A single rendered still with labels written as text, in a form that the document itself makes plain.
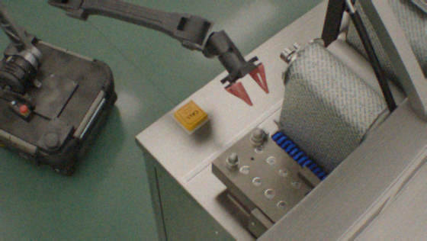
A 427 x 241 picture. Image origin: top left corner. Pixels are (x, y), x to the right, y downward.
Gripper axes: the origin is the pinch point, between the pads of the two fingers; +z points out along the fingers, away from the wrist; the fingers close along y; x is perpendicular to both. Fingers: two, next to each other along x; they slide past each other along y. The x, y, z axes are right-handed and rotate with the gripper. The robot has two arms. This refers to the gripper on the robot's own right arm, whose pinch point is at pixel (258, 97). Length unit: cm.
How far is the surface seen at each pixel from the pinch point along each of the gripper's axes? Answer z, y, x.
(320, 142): 16.4, 0.2, 15.0
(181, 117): -6.4, 12.9, -21.3
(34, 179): -17, 50, -134
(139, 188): 14, 15, -117
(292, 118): 8.3, 0.2, 9.4
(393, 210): 25, 18, 57
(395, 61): 0, 13, 74
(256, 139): 8.1, 8.2, 1.8
